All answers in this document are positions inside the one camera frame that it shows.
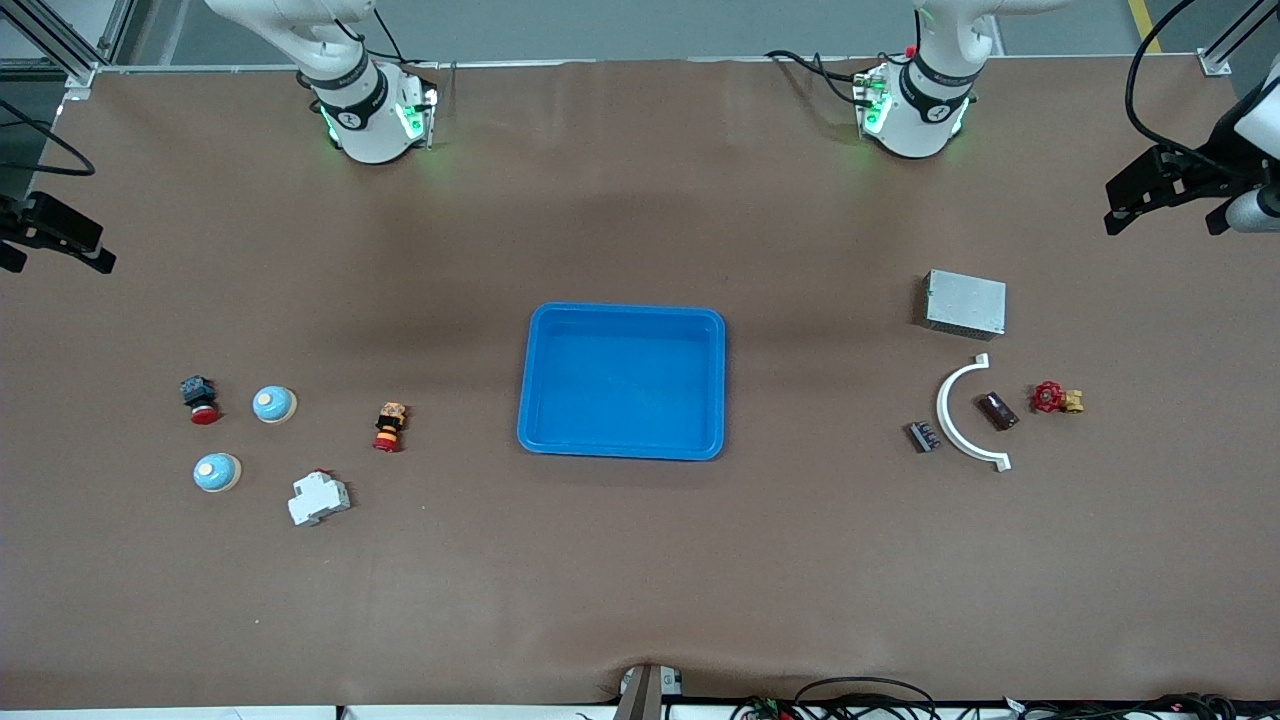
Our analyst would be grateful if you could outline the blue plastic tray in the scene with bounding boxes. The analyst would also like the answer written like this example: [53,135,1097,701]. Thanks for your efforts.
[517,303,727,462]

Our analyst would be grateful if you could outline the red button dark blue block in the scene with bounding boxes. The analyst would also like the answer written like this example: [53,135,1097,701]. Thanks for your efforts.
[180,375,221,426]

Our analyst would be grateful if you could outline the grey metal box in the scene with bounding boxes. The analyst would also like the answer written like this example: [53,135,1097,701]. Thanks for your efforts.
[922,269,1008,341]

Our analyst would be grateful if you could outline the white circuit breaker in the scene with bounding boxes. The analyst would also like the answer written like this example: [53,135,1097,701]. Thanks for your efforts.
[287,468,352,528]

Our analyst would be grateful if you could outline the table cover mat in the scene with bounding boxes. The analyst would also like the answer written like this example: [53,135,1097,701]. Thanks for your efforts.
[0,55,1280,707]

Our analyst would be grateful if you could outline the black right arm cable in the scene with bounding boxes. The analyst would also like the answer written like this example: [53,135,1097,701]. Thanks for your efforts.
[0,98,97,178]

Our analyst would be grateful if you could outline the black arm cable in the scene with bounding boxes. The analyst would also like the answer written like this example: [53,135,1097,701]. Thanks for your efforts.
[1125,0,1206,153]
[0,98,97,178]

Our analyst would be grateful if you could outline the aluminium frame profile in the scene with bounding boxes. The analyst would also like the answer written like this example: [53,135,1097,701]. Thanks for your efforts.
[1198,0,1271,77]
[0,0,136,93]

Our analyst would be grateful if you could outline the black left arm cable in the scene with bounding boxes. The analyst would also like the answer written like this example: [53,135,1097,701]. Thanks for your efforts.
[1125,0,1206,153]

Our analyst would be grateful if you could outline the red handle brass valve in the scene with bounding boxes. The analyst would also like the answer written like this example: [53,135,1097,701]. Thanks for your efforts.
[1032,380,1086,416]

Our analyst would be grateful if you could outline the white curved plastic bracket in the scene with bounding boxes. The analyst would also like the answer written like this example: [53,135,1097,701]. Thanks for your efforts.
[936,352,1013,473]

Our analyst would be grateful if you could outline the black base cable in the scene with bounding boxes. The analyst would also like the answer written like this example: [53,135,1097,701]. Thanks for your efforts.
[765,49,873,109]

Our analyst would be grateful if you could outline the black cable bundle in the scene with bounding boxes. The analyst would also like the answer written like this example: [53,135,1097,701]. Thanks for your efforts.
[730,677,1280,720]

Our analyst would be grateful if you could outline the metal table edge bracket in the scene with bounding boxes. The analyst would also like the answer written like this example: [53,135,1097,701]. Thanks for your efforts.
[615,664,683,720]

